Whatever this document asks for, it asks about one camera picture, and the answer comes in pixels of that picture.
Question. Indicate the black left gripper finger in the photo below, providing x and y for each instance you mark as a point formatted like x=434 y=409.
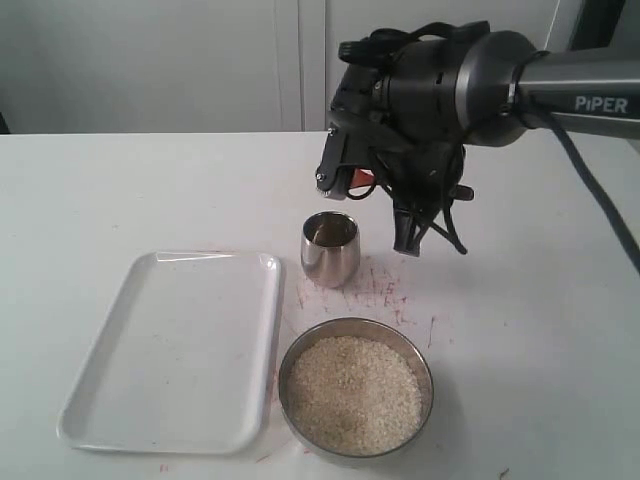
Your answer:
x=335 y=171

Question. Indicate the white cabinet behind table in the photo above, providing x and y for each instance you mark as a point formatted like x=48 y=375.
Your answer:
x=211 y=66

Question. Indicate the stainless steel cup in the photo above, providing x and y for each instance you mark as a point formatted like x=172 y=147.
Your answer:
x=330 y=248

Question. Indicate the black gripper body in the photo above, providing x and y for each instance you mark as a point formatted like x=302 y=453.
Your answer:
x=396 y=109

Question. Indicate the brown wooden spoon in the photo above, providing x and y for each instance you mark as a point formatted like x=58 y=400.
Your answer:
x=361 y=179

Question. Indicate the white rectangular plastic tray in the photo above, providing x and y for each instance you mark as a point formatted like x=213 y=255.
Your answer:
x=184 y=361

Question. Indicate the steel bowl of rice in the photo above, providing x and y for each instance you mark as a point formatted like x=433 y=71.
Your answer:
x=354 y=390

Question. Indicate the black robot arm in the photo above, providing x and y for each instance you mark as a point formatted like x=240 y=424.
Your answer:
x=505 y=86

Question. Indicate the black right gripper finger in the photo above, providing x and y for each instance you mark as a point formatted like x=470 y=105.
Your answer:
x=408 y=227

